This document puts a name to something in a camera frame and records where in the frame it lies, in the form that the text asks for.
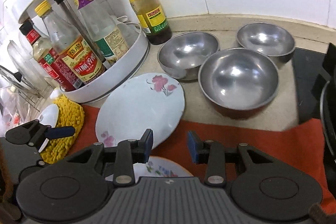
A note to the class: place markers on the white multicolour floral plate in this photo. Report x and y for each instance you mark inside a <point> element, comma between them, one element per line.
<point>162,167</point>

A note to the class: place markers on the red table mat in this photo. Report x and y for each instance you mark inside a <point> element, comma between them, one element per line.
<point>262,140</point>

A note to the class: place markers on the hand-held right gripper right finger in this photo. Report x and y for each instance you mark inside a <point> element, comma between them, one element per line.
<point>192,146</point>

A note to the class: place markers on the person's left forearm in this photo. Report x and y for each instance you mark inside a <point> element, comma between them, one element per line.
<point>4,176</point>

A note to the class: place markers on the white ceramic spoon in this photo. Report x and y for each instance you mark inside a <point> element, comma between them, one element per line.
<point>48,115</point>

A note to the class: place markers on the yellow cap vinegar bottle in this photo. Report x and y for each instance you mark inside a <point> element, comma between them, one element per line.
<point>76,58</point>

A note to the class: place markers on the purple label clear bottle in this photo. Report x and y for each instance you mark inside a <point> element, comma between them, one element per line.
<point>102,29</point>

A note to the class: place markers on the yellow chenille cloth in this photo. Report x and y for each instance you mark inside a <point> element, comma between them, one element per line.
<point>71,113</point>

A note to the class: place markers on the black cooking pot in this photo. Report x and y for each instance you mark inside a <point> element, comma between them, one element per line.
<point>329,121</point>

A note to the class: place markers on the person's right forearm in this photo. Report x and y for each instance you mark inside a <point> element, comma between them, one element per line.
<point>319,213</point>

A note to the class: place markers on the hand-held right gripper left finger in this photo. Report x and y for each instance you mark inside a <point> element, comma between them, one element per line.
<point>150,141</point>

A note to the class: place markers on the stainless steel bowl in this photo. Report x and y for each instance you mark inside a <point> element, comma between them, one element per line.
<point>237,79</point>
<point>187,52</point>
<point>265,39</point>

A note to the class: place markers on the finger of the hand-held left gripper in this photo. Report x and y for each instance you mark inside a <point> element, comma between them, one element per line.
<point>61,132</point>
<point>35,167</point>

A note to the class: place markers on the black induction cooktop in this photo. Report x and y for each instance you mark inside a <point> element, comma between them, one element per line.
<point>307,82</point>

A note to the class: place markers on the clear plastic bag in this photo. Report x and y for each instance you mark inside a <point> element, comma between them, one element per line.
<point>11,111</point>

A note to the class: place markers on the red label dark cap bottle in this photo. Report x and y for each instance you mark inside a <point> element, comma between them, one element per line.
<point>47,64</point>

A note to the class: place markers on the white two-tier condiment rack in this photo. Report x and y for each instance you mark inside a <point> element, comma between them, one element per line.
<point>126,74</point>

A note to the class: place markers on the white pink floral plate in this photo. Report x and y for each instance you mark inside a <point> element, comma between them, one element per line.
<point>143,108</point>

